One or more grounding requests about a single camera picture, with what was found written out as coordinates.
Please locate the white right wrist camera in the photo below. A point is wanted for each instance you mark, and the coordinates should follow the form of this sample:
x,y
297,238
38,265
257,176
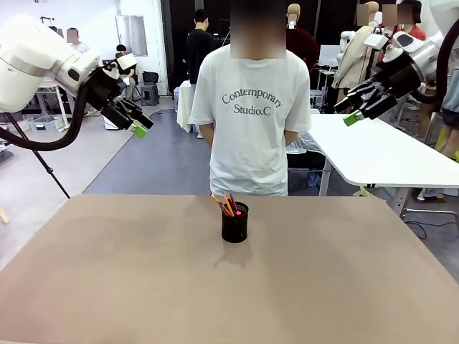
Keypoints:
x,y
376,40

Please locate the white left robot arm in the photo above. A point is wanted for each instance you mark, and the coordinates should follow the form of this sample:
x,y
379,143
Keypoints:
x,y
32,61

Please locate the grey wall panel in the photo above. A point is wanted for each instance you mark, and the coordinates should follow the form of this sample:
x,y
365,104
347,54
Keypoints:
x,y
131,34

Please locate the black plastic stool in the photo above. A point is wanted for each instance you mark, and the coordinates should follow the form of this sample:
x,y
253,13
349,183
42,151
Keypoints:
x,y
150,89

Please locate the table with white cloth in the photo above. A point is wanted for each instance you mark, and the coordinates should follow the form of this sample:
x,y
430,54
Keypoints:
x,y
184,107

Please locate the black mesh pen holder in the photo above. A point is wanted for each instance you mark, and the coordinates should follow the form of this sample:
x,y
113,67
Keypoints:
x,y
235,227

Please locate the seated person white shirt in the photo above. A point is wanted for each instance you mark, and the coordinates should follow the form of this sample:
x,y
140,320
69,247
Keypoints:
x,y
77,41

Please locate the coloured pencils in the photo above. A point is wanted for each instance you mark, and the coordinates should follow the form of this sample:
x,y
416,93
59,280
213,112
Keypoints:
x,y
229,208

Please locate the black light stand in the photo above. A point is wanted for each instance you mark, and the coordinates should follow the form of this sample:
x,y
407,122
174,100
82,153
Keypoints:
x,y
39,156

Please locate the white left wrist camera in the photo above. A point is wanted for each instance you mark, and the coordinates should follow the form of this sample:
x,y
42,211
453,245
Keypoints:
x,y
126,61

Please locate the mannequin in beige coat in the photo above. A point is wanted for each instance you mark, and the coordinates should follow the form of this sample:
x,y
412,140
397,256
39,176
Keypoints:
x,y
353,57

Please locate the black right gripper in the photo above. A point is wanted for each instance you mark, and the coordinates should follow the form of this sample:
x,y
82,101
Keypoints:
x,y
399,75

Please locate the white side table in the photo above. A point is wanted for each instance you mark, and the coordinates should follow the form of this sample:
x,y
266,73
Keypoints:
x,y
376,154

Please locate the white air purifier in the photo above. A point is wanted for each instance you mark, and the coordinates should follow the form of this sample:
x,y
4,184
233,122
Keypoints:
x,y
109,123

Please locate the person's left forearm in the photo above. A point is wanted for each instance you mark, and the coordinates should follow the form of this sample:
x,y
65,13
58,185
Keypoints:
x,y
291,137

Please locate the standing person black shirt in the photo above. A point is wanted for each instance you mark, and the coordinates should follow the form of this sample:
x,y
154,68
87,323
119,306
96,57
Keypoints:
x,y
199,46

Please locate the person in white t-shirt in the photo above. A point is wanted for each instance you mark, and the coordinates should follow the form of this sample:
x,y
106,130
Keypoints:
x,y
251,125

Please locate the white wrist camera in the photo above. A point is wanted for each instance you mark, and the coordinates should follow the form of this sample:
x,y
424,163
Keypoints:
x,y
376,40
126,61

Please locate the grey plastic crate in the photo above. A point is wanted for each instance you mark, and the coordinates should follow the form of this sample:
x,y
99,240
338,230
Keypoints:
x,y
44,123

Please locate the person's right forearm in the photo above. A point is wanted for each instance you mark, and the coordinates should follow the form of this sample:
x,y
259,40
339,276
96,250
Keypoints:
x,y
205,130

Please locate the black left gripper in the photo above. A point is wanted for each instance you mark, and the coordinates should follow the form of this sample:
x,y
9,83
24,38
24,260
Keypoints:
x,y
104,89

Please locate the seated person black shirt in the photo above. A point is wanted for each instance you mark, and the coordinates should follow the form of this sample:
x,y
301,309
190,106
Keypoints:
x,y
131,77

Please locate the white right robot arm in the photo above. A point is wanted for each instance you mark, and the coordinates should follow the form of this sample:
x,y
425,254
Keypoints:
x,y
425,50

